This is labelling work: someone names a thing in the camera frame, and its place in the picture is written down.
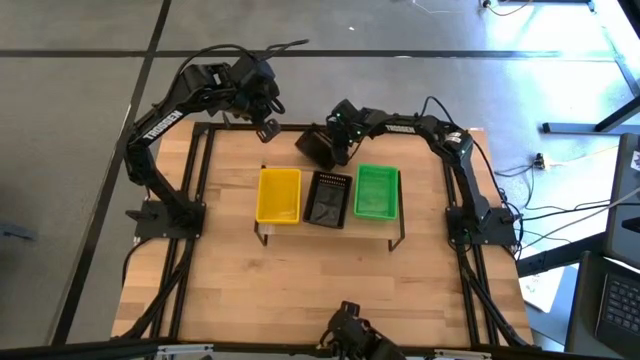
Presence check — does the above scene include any wooden shelf with black legs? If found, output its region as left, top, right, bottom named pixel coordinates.
left=253, top=164, right=407, bottom=253

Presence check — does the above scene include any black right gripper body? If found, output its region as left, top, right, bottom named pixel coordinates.
left=327, top=112, right=366, bottom=154

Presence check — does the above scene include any green plastic basket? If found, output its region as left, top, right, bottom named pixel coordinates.
left=353, top=163, right=401, bottom=222

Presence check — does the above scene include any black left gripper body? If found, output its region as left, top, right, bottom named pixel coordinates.
left=229, top=52, right=282, bottom=125

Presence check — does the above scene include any black desk foot bar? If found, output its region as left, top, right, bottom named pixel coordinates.
left=517, top=232, right=606, bottom=279

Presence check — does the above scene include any white paper sheet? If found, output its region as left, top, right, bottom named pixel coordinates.
left=518, top=272, right=566, bottom=314

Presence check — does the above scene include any dark grey desk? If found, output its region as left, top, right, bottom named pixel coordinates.
left=564, top=249, right=640, bottom=360

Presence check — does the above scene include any black device with cables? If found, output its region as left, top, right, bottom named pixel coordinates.
left=319, top=300, right=407, bottom=360

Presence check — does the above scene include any black plastic basket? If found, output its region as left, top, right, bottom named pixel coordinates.
left=293, top=127, right=337, bottom=172
left=302, top=170, right=353, bottom=230

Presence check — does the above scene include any yellow plastic basket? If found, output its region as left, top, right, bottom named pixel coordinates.
left=255, top=167, right=303, bottom=225

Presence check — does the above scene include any black laptop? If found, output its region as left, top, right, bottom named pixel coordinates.
left=594, top=272, right=640, bottom=354

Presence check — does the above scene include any black desk leg frame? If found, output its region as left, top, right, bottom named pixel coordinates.
left=542, top=94, right=640, bottom=135

